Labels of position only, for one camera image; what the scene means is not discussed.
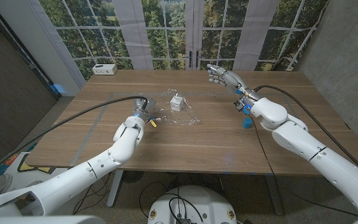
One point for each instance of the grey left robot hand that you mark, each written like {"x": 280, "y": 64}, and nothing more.
{"x": 143, "y": 109}

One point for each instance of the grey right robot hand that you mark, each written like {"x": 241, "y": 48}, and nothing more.
{"x": 228, "y": 79}

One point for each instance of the small white box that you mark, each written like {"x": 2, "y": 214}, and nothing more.
{"x": 176, "y": 103}

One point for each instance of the clear plastic wrap sheet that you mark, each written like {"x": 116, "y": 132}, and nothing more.
{"x": 179, "y": 116}

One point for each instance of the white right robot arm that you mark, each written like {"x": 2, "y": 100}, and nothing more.
{"x": 315, "y": 152}

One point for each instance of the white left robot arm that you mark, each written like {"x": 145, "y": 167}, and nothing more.
{"x": 82, "y": 174}

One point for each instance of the blue cylinder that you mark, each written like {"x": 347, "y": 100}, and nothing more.
{"x": 247, "y": 123}

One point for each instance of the printed forest window backdrop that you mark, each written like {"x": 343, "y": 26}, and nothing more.
{"x": 228, "y": 31}

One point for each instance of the white power strip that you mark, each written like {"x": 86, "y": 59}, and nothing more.
{"x": 104, "y": 69}

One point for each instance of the dark round floor object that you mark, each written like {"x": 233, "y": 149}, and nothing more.
{"x": 132, "y": 176}

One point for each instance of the grey table leg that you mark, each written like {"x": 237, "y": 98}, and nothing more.
{"x": 114, "y": 189}
{"x": 274, "y": 196}

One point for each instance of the blue tape piece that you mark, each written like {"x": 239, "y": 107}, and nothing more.
{"x": 57, "y": 88}

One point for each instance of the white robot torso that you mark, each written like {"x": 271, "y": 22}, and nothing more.
{"x": 194, "y": 205}

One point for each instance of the white printed floor mat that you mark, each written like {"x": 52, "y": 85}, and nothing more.
{"x": 20, "y": 174}

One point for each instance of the orange floor toy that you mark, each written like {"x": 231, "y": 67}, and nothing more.
{"x": 11, "y": 159}

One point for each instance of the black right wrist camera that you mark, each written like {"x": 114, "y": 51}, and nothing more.
{"x": 238, "y": 105}

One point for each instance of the dark wall rail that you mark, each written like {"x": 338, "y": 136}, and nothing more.
{"x": 33, "y": 63}

